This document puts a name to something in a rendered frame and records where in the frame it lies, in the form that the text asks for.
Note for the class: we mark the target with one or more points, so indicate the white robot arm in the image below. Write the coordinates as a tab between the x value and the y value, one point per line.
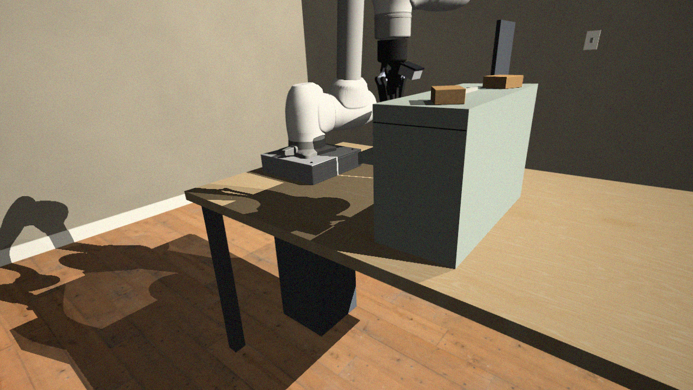
310	113

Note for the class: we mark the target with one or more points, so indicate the tan rectangular block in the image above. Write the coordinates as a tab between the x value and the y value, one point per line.
502	81

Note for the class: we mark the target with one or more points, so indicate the brown rectangular box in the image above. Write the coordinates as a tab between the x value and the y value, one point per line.
448	95

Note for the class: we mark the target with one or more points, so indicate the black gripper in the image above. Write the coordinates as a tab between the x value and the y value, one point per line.
388	53

